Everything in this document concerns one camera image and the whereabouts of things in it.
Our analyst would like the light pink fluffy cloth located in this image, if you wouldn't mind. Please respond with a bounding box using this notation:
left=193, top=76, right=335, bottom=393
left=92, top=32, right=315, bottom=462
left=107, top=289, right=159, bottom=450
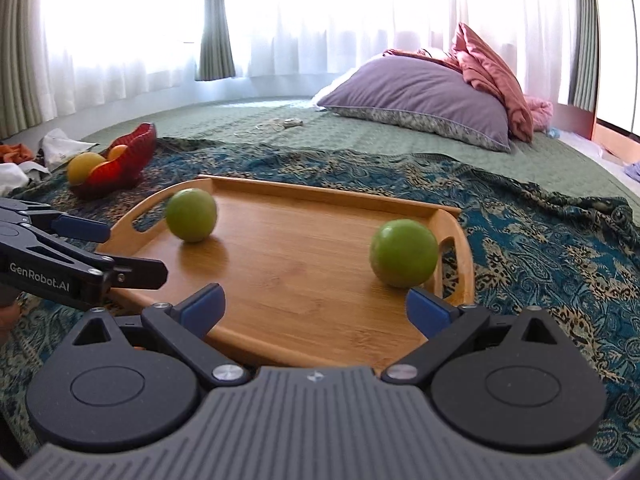
left=525, top=96, right=555, bottom=132

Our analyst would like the green curtain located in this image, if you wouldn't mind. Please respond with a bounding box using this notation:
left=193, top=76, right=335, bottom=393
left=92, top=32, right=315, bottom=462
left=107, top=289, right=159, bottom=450
left=194, top=0, right=236, bottom=82
left=0, top=0, right=57, bottom=137
left=569, top=0, right=601, bottom=111

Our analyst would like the green quilted bedspread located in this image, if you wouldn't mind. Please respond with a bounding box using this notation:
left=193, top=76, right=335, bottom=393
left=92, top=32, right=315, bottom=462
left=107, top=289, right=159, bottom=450
left=80, top=97, right=632, bottom=202

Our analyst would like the pink quilt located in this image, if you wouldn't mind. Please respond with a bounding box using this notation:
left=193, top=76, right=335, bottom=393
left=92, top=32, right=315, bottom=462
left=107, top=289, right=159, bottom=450
left=382, top=22, right=535, bottom=142

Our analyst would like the white charger cable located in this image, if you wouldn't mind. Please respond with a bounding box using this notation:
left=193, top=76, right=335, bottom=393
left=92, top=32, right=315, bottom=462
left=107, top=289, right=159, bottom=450
left=235, top=117, right=305, bottom=139

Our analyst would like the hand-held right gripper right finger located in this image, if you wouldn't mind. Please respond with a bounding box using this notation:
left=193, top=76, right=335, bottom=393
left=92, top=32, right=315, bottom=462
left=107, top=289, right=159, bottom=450
left=381, top=287, right=559, bottom=389

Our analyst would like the purple pillow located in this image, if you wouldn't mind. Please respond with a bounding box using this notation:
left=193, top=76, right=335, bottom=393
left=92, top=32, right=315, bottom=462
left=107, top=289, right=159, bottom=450
left=311, top=55, right=513, bottom=153

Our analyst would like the teal paisley blanket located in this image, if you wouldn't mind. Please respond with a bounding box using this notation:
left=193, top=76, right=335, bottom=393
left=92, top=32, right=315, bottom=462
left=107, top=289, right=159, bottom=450
left=0, top=137, right=640, bottom=467

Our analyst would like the green apple on left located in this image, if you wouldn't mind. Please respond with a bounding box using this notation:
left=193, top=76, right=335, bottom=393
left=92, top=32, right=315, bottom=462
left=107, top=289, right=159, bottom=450
left=165, top=188, right=219, bottom=244

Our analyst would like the white sheer curtain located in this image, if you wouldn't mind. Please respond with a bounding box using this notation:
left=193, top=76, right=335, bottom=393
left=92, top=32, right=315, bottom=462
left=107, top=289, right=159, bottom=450
left=40, top=0, right=576, bottom=113

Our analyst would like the white crumpled bag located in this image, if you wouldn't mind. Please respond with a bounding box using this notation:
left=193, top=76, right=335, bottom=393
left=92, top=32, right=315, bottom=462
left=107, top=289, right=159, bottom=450
left=40, top=128, right=101, bottom=172

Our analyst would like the wooden serving tray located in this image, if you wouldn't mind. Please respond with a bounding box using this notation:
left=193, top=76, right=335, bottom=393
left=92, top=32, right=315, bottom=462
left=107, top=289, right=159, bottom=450
left=95, top=174, right=476, bottom=367

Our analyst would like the brown wooden bed frame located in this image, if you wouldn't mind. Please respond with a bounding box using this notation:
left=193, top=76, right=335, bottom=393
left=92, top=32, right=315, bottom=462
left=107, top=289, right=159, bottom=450
left=552, top=102, right=640, bottom=162

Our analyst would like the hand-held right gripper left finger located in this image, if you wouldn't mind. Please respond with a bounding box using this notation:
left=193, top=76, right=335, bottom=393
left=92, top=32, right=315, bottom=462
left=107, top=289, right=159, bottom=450
left=72, top=283, right=252, bottom=389

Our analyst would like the yellow lemon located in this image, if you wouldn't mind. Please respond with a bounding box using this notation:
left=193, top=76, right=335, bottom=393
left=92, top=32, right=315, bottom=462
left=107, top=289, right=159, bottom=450
left=66, top=153, right=108, bottom=185

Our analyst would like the white cloth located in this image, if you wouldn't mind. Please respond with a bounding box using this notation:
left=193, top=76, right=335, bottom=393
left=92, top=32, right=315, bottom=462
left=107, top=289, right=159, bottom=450
left=0, top=162, right=52, bottom=197

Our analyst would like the white wardrobe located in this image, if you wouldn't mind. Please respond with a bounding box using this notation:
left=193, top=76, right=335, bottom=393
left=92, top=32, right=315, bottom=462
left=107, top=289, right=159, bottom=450
left=596, top=0, right=640, bottom=137

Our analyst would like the orange cloth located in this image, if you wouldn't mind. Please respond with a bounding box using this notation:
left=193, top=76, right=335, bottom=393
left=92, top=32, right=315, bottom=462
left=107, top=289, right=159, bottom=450
left=0, top=143, right=34, bottom=165

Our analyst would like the green round citrus fruit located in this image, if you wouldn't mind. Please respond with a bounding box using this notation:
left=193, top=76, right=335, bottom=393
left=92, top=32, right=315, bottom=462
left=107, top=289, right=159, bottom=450
left=369, top=218, right=439, bottom=289

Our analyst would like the red glass bowl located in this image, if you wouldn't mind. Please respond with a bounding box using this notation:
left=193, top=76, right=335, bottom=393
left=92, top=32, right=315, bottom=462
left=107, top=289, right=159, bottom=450
left=68, top=122, right=157, bottom=201

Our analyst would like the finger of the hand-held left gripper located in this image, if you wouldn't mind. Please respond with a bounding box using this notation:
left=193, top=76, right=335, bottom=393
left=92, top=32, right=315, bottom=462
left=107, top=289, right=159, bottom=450
left=50, top=211, right=112, bottom=244
left=110, top=256, right=169, bottom=291

